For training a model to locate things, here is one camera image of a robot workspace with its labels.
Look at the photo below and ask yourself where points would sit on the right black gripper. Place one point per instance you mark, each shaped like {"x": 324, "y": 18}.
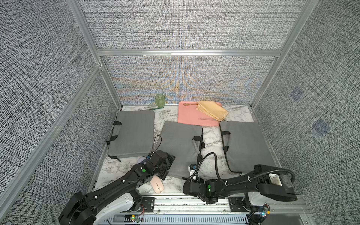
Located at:
{"x": 186, "y": 182}

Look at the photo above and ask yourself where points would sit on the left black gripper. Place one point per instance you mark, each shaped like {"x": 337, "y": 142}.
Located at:
{"x": 168, "y": 163}

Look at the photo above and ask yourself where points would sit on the lilac computer mouse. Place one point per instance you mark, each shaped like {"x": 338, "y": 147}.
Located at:
{"x": 142, "y": 160}

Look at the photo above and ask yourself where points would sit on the grey laptop bag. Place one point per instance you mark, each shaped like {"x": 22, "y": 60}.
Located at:
{"x": 244, "y": 146}
{"x": 185, "y": 143}
{"x": 131, "y": 135}

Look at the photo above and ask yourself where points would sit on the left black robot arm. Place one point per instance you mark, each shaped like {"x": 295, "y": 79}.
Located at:
{"x": 119, "y": 196}

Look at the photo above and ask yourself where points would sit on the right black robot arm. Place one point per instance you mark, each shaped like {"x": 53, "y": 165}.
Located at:
{"x": 270, "y": 182}

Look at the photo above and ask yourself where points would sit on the pink computer mouse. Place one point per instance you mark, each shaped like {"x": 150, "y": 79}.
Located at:
{"x": 157, "y": 184}

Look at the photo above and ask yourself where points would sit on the pink laptop sleeve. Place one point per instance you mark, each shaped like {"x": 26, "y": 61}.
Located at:
{"x": 188, "y": 114}

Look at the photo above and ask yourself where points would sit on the green glass cup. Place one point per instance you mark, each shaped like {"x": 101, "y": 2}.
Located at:
{"x": 160, "y": 100}

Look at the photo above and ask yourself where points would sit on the folded yellow cloth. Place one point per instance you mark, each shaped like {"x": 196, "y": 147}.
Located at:
{"x": 212, "y": 109}

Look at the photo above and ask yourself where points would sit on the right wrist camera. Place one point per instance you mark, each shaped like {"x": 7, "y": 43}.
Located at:
{"x": 193, "y": 174}

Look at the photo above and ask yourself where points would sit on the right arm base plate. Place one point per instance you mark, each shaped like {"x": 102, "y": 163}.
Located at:
{"x": 236, "y": 204}

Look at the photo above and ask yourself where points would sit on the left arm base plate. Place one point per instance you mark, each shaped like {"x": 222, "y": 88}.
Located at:
{"x": 146, "y": 205}

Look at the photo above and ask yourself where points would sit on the aluminium front rail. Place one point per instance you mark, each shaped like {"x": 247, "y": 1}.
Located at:
{"x": 187, "y": 210}

